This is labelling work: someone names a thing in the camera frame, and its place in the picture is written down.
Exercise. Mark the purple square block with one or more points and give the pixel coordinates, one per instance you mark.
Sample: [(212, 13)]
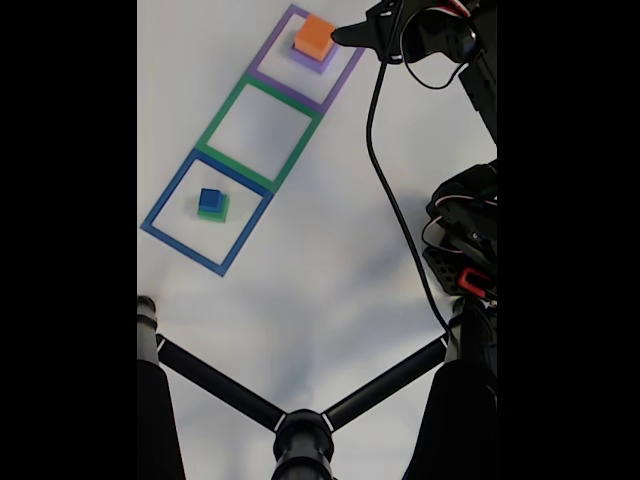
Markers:
[(312, 64)]

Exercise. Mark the red clamp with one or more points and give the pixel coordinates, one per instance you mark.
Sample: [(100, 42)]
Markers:
[(472, 280)]

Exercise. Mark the green square frame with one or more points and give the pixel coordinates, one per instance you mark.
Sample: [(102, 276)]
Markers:
[(250, 167)]

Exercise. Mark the black tripod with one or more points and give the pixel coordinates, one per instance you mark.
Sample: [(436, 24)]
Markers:
[(302, 445)]

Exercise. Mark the blue square frame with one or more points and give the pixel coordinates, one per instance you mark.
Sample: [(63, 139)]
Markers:
[(185, 247)]

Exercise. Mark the orange square block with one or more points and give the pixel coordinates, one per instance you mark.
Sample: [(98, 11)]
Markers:
[(314, 32)]

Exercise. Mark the purple square frame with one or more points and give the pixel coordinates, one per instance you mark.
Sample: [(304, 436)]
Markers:
[(287, 90)]

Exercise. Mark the small blue cube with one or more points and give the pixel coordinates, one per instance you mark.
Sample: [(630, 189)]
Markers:
[(210, 198)]

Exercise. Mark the green cube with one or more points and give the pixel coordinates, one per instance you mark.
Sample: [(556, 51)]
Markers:
[(212, 215)]

